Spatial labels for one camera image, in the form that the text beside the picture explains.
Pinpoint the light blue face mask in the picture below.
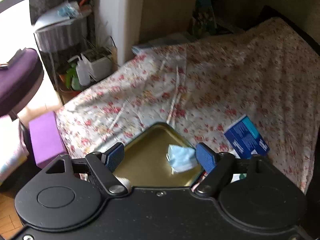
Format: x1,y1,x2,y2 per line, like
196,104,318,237
166,145,198,174

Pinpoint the blue Tempo tissue pack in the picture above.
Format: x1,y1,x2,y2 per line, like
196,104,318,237
224,115,270,159

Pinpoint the teal gold metal tin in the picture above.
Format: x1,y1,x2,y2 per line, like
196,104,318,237
113,122,202,187

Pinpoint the upper purple foam block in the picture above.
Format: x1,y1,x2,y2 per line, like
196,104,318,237
29,111,68,168

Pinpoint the floral bedspread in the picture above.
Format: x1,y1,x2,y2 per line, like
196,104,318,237
56,18,319,192

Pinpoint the green watering can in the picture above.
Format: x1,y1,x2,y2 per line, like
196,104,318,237
65,63,81,91

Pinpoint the pastel folded blanket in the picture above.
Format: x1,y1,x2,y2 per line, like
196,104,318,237
0,115,29,184

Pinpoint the white squeeze bottle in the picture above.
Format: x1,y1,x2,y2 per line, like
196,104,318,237
68,56,91,87

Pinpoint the white planter with plant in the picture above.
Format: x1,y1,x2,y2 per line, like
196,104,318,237
81,40,113,82

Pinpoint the purple velvet chaise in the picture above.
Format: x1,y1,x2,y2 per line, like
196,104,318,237
0,48,44,116

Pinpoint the book on chaise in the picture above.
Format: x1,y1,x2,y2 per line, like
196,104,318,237
0,48,26,70

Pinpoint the round grey side table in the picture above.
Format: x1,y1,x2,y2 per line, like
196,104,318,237
34,1,92,53

